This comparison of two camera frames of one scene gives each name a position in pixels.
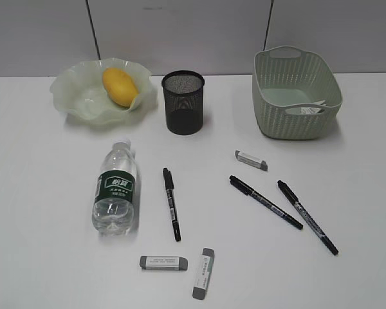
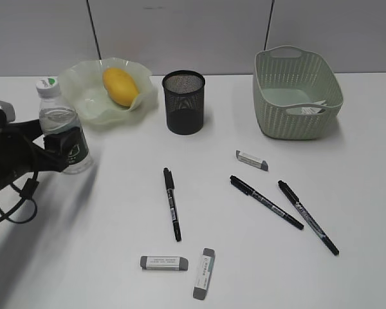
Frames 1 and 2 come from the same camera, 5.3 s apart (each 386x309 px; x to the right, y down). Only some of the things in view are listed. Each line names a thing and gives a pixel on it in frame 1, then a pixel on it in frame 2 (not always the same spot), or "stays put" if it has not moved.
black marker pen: (170, 187) stays put
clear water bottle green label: (113, 208) → (56, 115)
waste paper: (313, 110) stays put
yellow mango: (119, 87) stays put
